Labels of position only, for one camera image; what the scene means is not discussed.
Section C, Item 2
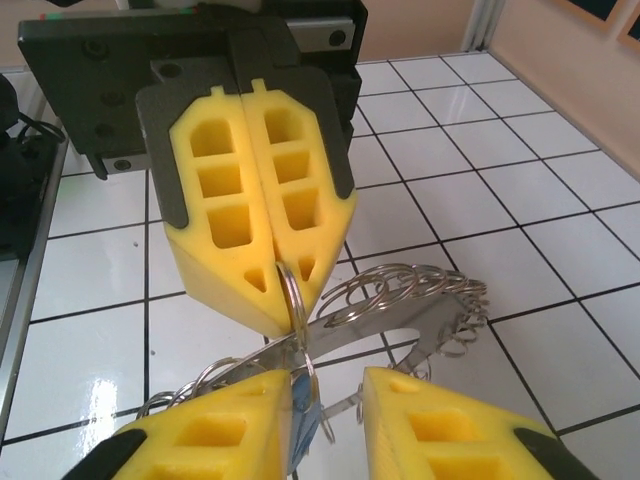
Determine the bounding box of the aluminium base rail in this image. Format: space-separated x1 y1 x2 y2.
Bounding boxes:
0 134 69 480

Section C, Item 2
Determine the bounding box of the round metal keyring disc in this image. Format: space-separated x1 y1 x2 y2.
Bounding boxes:
134 262 490 451

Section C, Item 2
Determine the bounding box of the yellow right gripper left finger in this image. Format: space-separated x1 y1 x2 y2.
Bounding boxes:
62 369 295 480

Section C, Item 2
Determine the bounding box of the blue key tag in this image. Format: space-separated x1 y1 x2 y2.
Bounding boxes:
285 344 337 474

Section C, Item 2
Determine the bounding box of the aluminium corner post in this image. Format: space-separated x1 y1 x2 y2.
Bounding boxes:
460 0 497 52

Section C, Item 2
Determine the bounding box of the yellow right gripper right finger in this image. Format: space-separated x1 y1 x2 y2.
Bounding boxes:
358 366 597 480

